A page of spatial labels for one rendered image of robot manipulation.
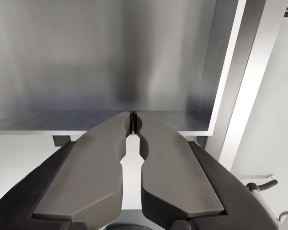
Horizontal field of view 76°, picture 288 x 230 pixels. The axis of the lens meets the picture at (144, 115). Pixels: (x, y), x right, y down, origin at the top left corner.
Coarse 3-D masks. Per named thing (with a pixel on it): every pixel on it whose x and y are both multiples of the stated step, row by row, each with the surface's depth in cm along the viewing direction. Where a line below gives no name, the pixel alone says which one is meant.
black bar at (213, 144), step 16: (256, 0) 11; (256, 16) 12; (240, 32) 12; (256, 32) 12; (240, 48) 13; (240, 64) 13; (240, 80) 14; (224, 96) 14; (224, 112) 15; (224, 128) 16; (208, 144) 16
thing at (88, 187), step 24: (120, 120) 11; (96, 144) 9; (120, 144) 10; (72, 168) 8; (96, 168) 8; (120, 168) 8; (48, 192) 7; (72, 192) 7; (96, 192) 7; (120, 192) 7; (48, 216) 6; (72, 216) 6; (96, 216) 7
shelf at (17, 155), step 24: (264, 24) 14; (264, 48) 15; (240, 96) 17; (240, 120) 18; (0, 144) 18; (24, 144) 18; (48, 144) 18; (0, 168) 19; (24, 168) 20; (0, 192) 21
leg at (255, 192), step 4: (252, 192) 134; (256, 192) 132; (256, 196) 130; (260, 196) 129; (260, 200) 127; (264, 200) 127; (264, 204) 124; (264, 208) 123; (268, 208) 122; (268, 212) 119; (272, 212) 119; (272, 216) 117; (276, 220) 114; (276, 224) 113; (280, 224) 112
